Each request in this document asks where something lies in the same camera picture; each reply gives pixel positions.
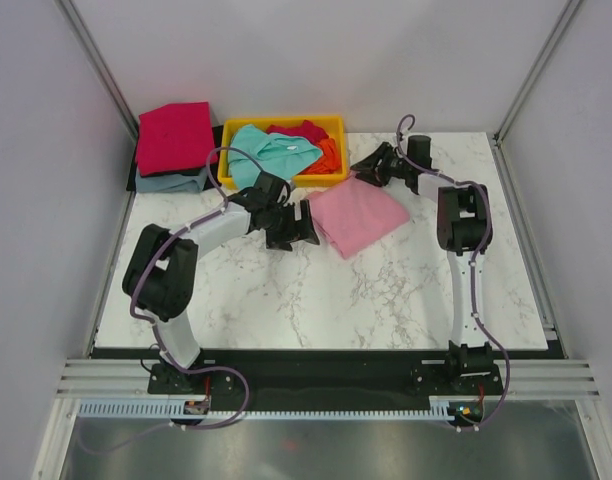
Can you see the aluminium frame post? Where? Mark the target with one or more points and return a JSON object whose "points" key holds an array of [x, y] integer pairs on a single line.
{"points": [[559, 30], [85, 39]]}

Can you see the folded crimson t shirt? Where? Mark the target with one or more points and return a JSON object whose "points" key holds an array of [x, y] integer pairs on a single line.
{"points": [[173, 138]]}

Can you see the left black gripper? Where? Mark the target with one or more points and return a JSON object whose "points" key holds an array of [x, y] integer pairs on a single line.
{"points": [[296, 231]]}

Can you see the orange t shirt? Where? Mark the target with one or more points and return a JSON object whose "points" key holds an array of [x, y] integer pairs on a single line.
{"points": [[329, 162]]}

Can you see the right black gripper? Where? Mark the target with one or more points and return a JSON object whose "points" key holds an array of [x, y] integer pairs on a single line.
{"points": [[372, 174]]}

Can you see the teal t shirt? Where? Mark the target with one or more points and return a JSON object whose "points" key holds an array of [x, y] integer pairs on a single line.
{"points": [[280, 155]]}

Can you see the yellow plastic bin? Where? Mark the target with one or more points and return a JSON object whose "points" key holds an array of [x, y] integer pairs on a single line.
{"points": [[332, 124]]}

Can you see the left aluminium frame post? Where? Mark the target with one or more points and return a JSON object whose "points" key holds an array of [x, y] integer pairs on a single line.
{"points": [[85, 39]]}

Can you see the dark red t shirt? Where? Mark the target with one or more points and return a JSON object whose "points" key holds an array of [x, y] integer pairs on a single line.
{"points": [[306, 129]]}

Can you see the folded grey blue t shirt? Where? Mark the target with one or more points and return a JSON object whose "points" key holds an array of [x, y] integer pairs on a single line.
{"points": [[171, 183]]}

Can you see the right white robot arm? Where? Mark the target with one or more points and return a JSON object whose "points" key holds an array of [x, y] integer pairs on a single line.
{"points": [[464, 232]]}

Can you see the pink t shirt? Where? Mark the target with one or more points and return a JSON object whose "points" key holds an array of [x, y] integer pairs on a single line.
{"points": [[353, 215]]}

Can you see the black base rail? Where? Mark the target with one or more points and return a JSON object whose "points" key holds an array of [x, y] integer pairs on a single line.
{"points": [[310, 379]]}

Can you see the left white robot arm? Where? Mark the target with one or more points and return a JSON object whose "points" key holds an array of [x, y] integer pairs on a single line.
{"points": [[160, 276]]}

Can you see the white slotted cable duct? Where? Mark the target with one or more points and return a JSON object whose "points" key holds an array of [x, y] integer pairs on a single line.
{"points": [[180, 409]]}

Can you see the right aluminium frame post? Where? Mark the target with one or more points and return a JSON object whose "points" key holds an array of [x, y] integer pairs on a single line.
{"points": [[559, 30]]}

